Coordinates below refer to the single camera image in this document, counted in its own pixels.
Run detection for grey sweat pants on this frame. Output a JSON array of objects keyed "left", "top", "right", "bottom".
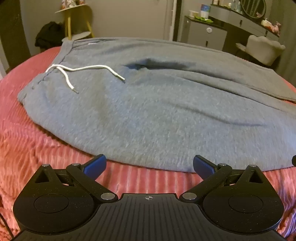
[{"left": 17, "top": 37, "right": 296, "bottom": 173}]

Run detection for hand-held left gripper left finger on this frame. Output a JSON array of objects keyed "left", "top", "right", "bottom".
[{"left": 33, "top": 154, "right": 118, "bottom": 202}]

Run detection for white padded chair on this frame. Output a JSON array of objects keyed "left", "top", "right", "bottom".
[{"left": 236, "top": 35, "right": 286, "bottom": 67}]

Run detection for grey cabinet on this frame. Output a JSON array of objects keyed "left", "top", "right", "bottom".
[{"left": 180, "top": 16, "right": 228, "bottom": 52}]

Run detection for black cloth heap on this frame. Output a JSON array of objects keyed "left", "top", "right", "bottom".
[{"left": 35, "top": 21, "right": 66, "bottom": 49}]

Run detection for pink ribbed blanket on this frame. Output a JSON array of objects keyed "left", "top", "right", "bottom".
[{"left": 0, "top": 46, "right": 296, "bottom": 241}]

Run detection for grey vanity desk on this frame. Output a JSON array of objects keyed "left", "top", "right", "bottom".
[{"left": 209, "top": 5, "right": 281, "bottom": 48}]

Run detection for yellow side table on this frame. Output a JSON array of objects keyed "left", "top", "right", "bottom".
[{"left": 55, "top": 3, "right": 95, "bottom": 43}]

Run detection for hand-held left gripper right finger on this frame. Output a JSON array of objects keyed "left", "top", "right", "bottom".
[{"left": 180, "top": 155, "right": 264, "bottom": 203}]

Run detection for pink toy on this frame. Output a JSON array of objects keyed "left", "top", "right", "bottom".
[{"left": 261, "top": 19, "right": 282, "bottom": 36}]

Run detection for blue and white container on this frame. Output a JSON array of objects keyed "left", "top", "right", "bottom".
[{"left": 200, "top": 4, "right": 211, "bottom": 18}]

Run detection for oval mirror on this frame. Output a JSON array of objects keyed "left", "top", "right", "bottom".
[{"left": 240, "top": 0, "right": 267, "bottom": 18}]

